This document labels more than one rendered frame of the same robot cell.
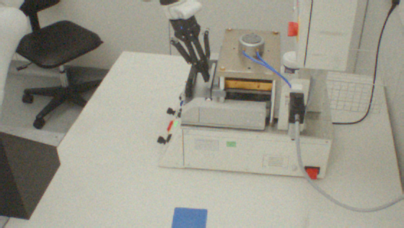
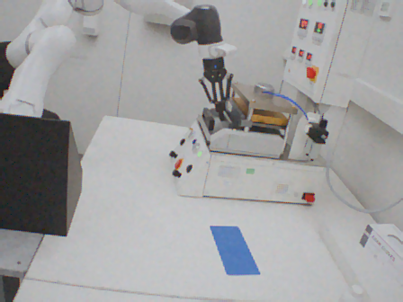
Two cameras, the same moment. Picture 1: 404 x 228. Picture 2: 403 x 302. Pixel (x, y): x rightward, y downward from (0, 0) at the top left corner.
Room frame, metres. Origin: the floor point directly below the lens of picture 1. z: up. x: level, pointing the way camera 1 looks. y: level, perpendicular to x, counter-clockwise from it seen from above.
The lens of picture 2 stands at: (0.08, 0.49, 1.40)
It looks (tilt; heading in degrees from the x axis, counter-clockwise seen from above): 23 degrees down; 339
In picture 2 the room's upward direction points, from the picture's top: 11 degrees clockwise
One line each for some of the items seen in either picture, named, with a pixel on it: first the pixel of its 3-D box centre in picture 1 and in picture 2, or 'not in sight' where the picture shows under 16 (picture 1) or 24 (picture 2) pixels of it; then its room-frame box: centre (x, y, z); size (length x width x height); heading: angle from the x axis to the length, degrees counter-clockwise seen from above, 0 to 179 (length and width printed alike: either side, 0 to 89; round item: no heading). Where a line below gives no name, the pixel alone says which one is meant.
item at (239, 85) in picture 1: (249, 63); (260, 106); (1.25, -0.16, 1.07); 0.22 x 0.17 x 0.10; 171
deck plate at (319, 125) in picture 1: (258, 99); (259, 140); (1.26, -0.20, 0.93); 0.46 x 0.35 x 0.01; 81
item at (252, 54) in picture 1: (260, 60); (270, 103); (1.24, -0.19, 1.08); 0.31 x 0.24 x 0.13; 171
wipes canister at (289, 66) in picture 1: (292, 70); not in sight; (1.60, -0.38, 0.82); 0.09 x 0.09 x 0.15
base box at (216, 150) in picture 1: (244, 124); (246, 163); (1.24, -0.15, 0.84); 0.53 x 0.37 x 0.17; 81
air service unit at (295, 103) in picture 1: (293, 112); (313, 137); (1.02, -0.26, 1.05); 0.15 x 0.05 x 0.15; 171
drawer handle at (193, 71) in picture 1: (191, 79); (208, 118); (1.29, 0.02, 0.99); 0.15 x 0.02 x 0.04; 171
